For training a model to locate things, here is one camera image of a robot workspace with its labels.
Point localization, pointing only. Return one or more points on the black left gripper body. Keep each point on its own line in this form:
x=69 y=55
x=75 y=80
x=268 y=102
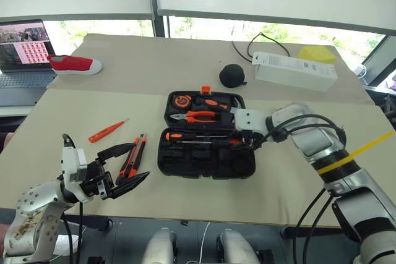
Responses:
x=96 y=177

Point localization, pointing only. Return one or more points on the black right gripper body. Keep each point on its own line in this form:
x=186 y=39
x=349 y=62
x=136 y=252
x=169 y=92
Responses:
x=251 y=140

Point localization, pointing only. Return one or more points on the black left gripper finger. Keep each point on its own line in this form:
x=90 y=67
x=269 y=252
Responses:
x=119 y=149
x=131 y=182

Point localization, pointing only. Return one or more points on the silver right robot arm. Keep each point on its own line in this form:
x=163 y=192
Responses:
x=321 y=146

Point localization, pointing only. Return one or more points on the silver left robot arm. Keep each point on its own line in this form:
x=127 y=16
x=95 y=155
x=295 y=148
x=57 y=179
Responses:
x=34 y=202

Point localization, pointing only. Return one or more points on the black plastic tool case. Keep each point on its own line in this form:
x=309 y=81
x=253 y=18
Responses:
x=204 y=162

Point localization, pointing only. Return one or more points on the orange black utility knife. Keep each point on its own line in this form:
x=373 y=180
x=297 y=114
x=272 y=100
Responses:
x=133 y=159

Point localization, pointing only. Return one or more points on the orange tester screwdriver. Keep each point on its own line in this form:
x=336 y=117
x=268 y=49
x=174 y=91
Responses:
x=103 y=133

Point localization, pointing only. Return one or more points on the black round fabric object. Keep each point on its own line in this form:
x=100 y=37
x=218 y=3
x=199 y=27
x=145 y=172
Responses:
x=232 y=75

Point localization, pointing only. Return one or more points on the orange black tape measure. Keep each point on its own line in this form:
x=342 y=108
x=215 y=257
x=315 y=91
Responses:
x=182 y=101

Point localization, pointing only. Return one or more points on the orange black screwdriver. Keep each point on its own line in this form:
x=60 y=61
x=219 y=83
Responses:
x=178 y=136

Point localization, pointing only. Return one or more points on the silver rounded robot leg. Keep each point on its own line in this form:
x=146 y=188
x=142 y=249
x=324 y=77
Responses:
x=159 y=247
x=236 y=247

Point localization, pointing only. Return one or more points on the long white cardboard box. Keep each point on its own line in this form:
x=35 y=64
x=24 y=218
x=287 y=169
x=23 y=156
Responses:
x=294 y=70

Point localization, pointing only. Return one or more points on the red canvas shoe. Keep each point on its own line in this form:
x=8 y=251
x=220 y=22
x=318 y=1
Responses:
x=75 y=64

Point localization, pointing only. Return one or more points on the yellow plastic object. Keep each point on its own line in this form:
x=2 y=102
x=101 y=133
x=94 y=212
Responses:
x=317 y=53

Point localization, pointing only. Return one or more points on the black table foot bar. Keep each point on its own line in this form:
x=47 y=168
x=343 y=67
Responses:
x=309 y=232

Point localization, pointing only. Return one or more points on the yellow zip tie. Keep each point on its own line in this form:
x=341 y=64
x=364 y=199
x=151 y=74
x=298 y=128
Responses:
x=368 y=145

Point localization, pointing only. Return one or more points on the grey open laptop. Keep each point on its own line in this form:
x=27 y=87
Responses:
x=23 y=60

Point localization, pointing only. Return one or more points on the dark framed monitor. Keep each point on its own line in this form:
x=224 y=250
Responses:
x=379 y=60

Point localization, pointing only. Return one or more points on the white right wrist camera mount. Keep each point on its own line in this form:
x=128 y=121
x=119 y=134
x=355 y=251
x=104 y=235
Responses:
x=249 y=120

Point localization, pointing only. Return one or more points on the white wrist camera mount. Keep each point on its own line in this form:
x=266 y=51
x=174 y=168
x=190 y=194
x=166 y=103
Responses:
x=249 y=120
x=70 y=159

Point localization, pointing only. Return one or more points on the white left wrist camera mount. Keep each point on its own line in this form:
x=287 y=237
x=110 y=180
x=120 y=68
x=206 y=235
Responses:
x=70 y=159

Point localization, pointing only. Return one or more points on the dark window frame post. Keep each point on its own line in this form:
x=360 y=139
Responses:
x=161 y=26

